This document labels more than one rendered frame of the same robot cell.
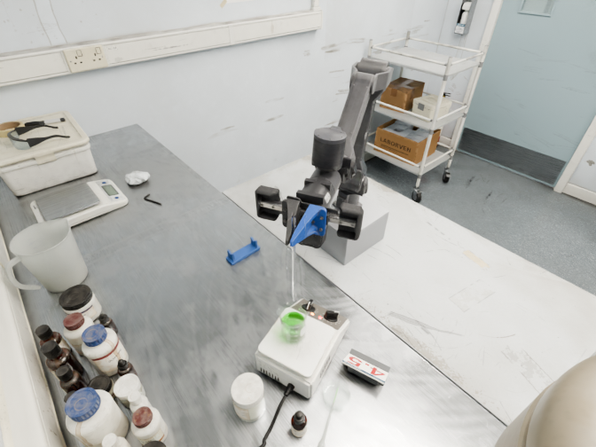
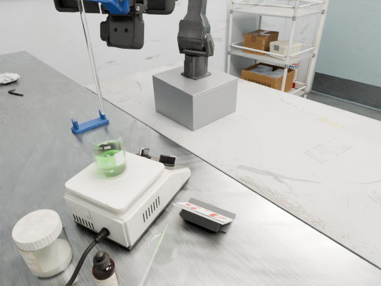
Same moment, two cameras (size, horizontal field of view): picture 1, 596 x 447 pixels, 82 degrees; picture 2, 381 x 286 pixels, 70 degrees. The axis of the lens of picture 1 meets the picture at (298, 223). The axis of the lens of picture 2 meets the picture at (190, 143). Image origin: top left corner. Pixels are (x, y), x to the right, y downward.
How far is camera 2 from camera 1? 0.36 m
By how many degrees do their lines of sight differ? 7
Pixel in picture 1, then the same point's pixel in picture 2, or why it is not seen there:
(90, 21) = not seen: outside the picture
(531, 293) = not seen: outside the picture
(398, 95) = (257, 40)
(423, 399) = (275, 245)
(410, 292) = (261, 148)
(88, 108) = not seen: outside the picture
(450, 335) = (307, 183)
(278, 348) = (89, 183)
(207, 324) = (30, 181)
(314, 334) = (138, 169)
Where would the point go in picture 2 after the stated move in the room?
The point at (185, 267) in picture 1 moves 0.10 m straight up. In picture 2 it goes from (26, 137) to (13, 102)
